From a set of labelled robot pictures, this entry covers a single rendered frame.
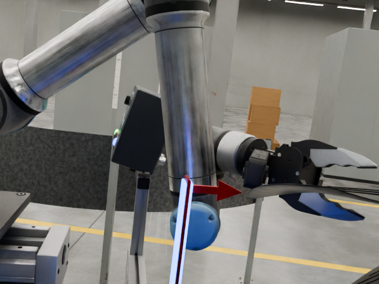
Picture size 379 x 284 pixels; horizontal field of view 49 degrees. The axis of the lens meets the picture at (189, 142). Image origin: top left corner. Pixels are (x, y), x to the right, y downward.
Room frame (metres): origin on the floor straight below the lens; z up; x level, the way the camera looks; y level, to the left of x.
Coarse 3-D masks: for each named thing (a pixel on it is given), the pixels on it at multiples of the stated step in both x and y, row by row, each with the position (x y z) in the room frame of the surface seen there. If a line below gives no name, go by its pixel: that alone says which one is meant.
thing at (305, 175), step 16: (256, 144) 0.69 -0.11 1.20; (288, 144) 0.64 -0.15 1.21; (240, 160) 0.67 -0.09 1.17; (272, 160) 0.64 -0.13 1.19; (288, 160) 0.62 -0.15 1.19; (304, 160) 0.62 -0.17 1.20; (272, 176) 0.63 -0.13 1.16; (288, 176) 0.61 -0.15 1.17; (304, 176) 0.61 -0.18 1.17; (320, 176) 0.66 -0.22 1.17
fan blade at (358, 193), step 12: (252, 192) 0.53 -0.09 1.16; (264, 192) 0.53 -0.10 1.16; (276, 192) 0.53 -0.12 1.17; (288, 192) 0.53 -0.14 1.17; (300, 192) 0.53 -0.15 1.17; (312, 192) 0.53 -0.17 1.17; (324, 192) 0.39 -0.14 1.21; (336, 192) 0.38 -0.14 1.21; (348, 192) 0.45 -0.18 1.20; (360, 192) 0.46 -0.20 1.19; (372, 192) 0.48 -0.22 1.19
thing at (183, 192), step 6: (186, 186) 0.43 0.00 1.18; (180, 192) 0.45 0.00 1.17; (180, 198) 0.44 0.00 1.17; (180, 204) 0.44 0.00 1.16; (180, 210) 0.44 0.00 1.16; (180, 216) 0.43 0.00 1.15; (180, 222) 0.43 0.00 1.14; (180, 228) 0.43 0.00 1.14; (174, 240) 0.45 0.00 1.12; (174, 246) 0.45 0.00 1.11; (174, 252) 0.44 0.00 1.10; (174, 258) 0.44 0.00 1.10; (174, 264) 0.43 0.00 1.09; (174, 270) 0.43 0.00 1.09; (174, 276) 0.43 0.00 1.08; (174, 282) 0.43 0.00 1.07
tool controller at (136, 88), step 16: (128, 96) 1.21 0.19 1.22; (144, 96) 1.00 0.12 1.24; (160, 96) 1.06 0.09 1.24; (128, 112) 1.01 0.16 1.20; (144, 112) 1.00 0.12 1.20; (160, 112) 1.01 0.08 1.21; (128, 128) 1.00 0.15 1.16; (144, 128) 1.00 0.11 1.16; (160, 128) 1.01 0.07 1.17; (128, 144) 1.00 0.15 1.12; (144, 144) 1.00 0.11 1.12; (160, 144) 1.01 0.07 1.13; (112, 160) 0.99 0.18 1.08; (128, 160) 1.00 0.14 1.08; (144, 160) 1.00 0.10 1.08; (160, 160) 1.05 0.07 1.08
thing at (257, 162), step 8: (256, 152) 0.63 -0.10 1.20; (264, 152) 0.65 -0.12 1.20; (256, 160) 0.57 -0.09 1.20; (264, 160) 0.57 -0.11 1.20; (248, 168) 0.57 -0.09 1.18; (256, 168) 0.56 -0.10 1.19; (264, 168) 0.56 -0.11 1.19; (248, 176) 0.56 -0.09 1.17; (256, 176) 0.56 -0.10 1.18; (264, 176) 0.57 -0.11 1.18; (248, 184) 0.56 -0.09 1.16; (256, 184) 0.56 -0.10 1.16
